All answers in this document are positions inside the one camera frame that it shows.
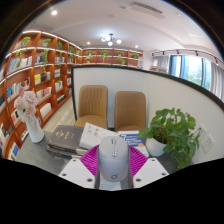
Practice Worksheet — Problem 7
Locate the large window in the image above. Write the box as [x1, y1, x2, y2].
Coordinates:
[168, 54, 213, 91]

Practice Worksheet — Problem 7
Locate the white black-framed desk partition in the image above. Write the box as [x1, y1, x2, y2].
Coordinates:
[71, 64, 224, 166]

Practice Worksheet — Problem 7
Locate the green plant in white pot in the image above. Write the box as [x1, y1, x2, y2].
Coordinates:
[137, 107, 201, 170]

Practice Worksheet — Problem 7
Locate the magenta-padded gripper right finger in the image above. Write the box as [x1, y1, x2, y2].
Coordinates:
[128, 145, 170, 189]

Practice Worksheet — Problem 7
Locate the white computer mouse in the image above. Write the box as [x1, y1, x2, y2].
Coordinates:
[97, 135, 130, 183]

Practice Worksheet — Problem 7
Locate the white wall socket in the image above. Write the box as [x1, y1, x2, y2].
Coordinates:
[201, 133, 215, 154]
[197, 123, 208, 141]

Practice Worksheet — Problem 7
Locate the ceiling air vent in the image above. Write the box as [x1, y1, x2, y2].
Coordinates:
[129, 1, 166, 19]

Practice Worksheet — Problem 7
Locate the ceiling chandelier lamp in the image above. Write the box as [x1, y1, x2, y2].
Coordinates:
[100, 33, 123, 47]

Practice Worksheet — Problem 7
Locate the thin dark book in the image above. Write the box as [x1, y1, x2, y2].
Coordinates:
[45, 144, 88, 158]

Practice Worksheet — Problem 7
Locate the thick dark book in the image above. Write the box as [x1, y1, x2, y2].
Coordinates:
[46, 124, 84, 154]

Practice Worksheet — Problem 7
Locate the thick white book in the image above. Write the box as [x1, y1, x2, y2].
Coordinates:
[78, 122, 119, 150]

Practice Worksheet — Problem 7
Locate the orange wooden bookshelf unit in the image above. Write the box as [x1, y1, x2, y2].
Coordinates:
[0, 29, 144, 161]

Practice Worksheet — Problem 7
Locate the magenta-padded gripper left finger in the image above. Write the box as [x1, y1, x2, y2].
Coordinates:
[58, 145, 100, 190]

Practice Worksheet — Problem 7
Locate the white vase with pink flowers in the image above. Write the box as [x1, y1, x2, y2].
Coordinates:
[13, 87, 45, 144]

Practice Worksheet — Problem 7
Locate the tan padded chair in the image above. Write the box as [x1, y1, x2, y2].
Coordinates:
[114, 90, 147, 133]
[74, 84, 109, 129]

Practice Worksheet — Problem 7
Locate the blue-cover white book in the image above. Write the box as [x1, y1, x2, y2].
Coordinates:
[117, 130, 150, 158]

